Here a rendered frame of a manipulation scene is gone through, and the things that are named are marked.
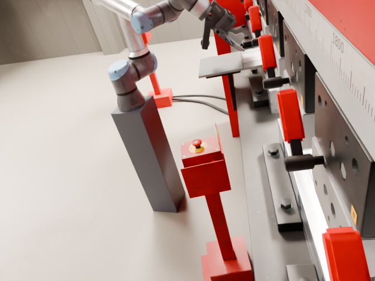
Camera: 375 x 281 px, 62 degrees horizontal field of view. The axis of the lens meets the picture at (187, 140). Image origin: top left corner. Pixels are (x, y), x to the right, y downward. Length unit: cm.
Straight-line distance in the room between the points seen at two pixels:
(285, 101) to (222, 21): 88
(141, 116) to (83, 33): 439
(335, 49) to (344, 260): 16
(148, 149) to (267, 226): 107
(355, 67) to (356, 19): 3
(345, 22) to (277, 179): 63
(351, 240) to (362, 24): 14
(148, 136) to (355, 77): 148
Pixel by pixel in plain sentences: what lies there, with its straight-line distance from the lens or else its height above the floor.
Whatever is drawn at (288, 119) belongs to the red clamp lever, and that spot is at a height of 129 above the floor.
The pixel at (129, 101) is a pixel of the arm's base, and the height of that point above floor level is 83.
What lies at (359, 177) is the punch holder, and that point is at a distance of 27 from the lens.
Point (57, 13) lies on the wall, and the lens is 607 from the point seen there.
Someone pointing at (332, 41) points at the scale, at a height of 139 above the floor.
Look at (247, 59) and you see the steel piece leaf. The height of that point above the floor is 100.
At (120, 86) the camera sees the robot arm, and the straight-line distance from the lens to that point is 161.
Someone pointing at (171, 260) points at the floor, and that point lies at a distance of 187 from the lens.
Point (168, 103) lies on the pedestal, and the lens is 322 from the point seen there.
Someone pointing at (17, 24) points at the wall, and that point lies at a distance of 674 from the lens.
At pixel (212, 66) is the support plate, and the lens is 130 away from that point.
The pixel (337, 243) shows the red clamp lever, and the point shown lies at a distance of 23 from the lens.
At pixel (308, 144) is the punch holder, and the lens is 48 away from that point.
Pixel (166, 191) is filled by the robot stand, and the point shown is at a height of 20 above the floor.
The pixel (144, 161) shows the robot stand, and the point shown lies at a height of 44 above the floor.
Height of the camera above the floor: 150
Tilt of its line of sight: 34 degrees down
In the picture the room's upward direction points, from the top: 16 degrees counter-clockwise
